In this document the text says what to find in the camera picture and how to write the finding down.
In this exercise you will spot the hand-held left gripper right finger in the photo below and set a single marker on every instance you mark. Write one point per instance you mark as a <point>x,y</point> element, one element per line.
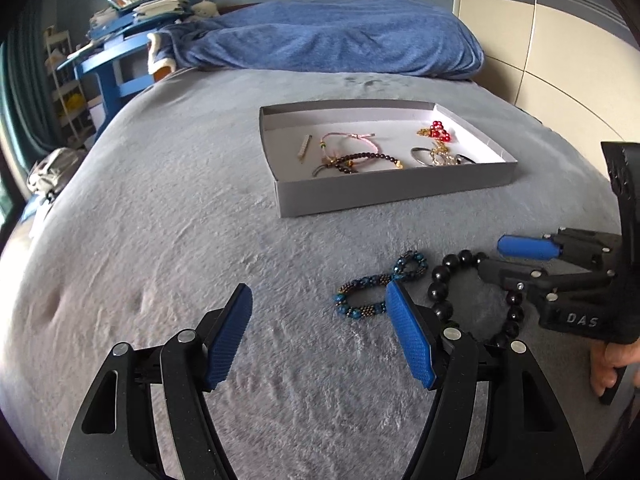
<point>412,335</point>

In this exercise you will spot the yellow item on rack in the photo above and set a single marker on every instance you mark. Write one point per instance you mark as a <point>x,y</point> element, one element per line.
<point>72,101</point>

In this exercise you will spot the beige grey wardrobe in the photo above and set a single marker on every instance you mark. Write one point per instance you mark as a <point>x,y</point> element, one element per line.
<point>550,50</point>

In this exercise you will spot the stack of papers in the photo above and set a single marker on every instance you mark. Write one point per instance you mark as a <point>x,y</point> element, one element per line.
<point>160,6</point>

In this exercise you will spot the silver bangle with charms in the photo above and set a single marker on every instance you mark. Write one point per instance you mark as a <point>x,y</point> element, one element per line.
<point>417,157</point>

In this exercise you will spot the blue blanket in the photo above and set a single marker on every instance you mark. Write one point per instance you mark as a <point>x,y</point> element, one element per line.
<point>325,40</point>

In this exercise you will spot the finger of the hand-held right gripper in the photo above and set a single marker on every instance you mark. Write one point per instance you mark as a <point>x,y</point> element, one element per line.
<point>525,247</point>
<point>505,272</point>

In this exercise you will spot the teal curtain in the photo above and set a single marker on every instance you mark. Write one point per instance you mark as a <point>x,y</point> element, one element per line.
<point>25,85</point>

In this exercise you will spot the grey bed cover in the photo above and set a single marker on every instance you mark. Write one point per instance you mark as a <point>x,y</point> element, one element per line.
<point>200,210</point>

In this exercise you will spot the blue desk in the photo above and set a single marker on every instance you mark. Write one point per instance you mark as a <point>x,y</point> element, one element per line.
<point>112,85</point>

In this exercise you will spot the white shelf rack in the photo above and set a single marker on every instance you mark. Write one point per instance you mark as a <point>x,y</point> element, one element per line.
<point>62,90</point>

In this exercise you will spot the person's right hand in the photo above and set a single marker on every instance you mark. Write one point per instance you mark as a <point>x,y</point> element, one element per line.
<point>602,370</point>

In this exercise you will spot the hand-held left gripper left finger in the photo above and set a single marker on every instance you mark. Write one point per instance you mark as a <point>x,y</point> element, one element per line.
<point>227,340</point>

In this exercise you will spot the grey cardboard box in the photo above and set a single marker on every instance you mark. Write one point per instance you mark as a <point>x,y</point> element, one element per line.
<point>390,190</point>

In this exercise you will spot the white plush toy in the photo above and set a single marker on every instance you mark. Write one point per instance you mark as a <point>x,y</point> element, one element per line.
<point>206,8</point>

